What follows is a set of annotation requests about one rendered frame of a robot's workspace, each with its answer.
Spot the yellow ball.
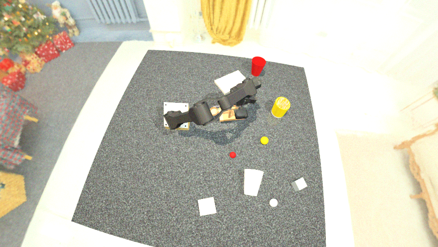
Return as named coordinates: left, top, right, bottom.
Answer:
left=260, top=137, right=268, bottom=145

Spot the yellow cup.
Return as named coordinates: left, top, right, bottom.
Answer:
left=272, top=97, right=290, bottom=118

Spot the red plastic cup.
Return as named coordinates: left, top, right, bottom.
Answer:
left=251, top=56, right=266, bottom=76

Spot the white ball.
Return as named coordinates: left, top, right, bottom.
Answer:
left=269, top=198, right=278, bottom=207

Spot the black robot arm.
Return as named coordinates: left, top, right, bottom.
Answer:
left=164, top=77, right=262, bottom=130

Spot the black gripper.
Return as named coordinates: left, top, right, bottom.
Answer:
left=230, top=88, right=248, bottom=119

